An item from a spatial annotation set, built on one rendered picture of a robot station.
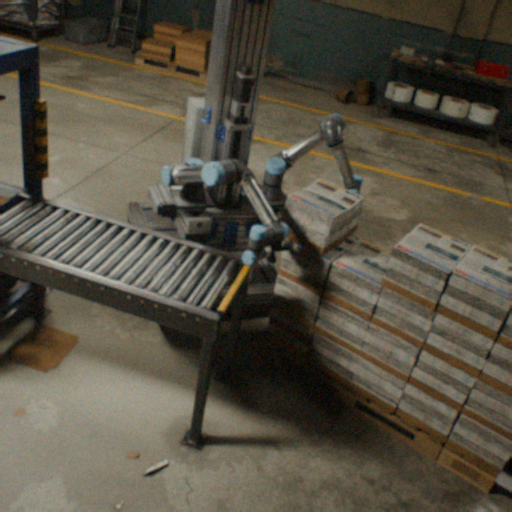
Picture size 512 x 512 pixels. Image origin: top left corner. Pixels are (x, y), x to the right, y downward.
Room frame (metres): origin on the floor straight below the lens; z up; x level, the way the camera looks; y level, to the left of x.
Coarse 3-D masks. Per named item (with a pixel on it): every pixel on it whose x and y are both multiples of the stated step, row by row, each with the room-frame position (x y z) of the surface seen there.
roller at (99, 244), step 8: (112, 232) 2.46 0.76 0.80; (120, 232) 2.53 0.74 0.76; (96, 240) 2.35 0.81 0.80; (104, 240) 2.37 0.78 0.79; (88, 248) 2.27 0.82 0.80; (96, 248) 2.29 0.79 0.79; (80, 256) 2.19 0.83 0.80; (88, 256) 2.22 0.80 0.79; (72, 264) 2.11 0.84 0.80; (80, 264) 2.14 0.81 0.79
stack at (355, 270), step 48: (288, 240) 2.68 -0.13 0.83; (288, 288) 2.63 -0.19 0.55; (336, 288) 2.50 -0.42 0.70; (384, 288) 2.39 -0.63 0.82; (288, 336) 2.60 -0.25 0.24; (384, 336) 2.34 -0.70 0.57; (432, 336) 2.24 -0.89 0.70; (480, 336) 2.14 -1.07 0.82; (336, 384) 2.42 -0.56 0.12; (384, 384) 2.30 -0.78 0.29; (432, 384) 2.19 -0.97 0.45
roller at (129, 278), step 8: (160, 240) 2.47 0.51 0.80; (152, 248) 2.38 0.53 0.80; (160, 248) 2.41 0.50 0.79; (144, 256) 2.29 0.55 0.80; (152, 256) 2.32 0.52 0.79; (136, 264) 2.21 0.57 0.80; (144, 264) 2.24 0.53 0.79; (128, 272) 2.14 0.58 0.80; (136, 272) 2.16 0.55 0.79; (120, 280) 2.07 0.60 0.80; (128, 280) 2.08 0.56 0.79
